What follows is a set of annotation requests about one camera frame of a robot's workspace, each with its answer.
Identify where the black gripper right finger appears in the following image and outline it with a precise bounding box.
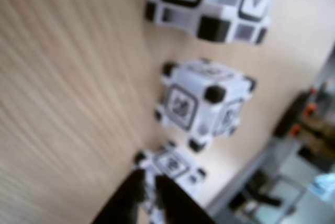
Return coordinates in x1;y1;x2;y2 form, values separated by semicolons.
155;175;218;224

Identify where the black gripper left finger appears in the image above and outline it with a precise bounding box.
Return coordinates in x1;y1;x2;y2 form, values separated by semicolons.
91;169;147;224

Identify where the white cube with diamond symbol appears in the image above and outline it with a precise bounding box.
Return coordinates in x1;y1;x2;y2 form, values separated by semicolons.
133;142;207;224

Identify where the white cube with zigzag symbol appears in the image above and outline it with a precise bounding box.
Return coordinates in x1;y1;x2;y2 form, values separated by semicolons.
153;59;256;153

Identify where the black clamp with orange parts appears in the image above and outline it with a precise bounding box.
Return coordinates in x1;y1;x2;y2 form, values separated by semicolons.
273;87;324;141

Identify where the light blue cloth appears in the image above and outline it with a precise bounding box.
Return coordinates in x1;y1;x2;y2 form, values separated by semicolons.
308;171;335;200

